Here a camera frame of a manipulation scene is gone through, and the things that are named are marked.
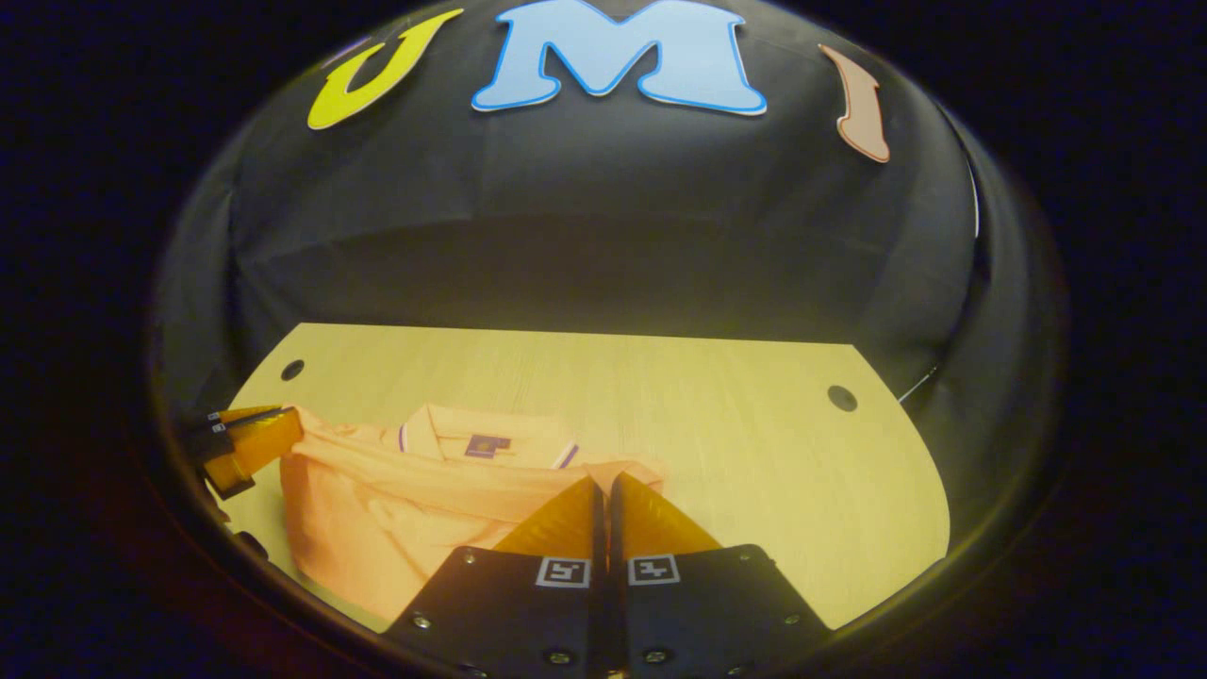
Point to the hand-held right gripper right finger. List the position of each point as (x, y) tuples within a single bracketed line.
[(698, 604)]

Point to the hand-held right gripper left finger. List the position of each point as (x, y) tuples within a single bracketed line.
[(528, 604)]

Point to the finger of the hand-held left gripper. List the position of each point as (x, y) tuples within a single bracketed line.
[(255, 448), (203, 426)]

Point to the orange T-shirt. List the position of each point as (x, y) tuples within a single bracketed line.
[(377, 509)]

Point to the black backdrop cloth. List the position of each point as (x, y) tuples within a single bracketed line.
[(613, 236)]

